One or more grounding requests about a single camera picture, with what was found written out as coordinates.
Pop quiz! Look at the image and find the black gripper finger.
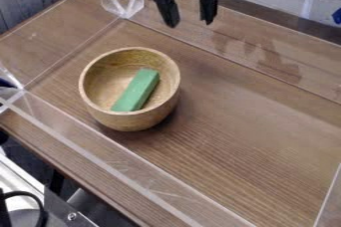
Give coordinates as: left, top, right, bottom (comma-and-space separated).
155, 0, 179, 28
199, 0, 218, 24

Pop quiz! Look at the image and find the brown wooden bowl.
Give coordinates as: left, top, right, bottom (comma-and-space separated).
79, 47, 180, 131

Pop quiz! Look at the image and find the green rectangular block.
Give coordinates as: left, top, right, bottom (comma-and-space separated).
111, 69, 160, 112

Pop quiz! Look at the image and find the white container with blue label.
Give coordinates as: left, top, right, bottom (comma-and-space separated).
301, 0, 341, 28

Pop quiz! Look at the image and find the clear acrylic enclosure wall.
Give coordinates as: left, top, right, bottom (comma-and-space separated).
0, 0, 341, 227

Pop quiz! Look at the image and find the metal bracket with screw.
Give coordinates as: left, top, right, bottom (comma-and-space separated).
44, 189, 99, 227

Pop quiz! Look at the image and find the black cable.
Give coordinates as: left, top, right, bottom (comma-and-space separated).
0, 187, 49, 227

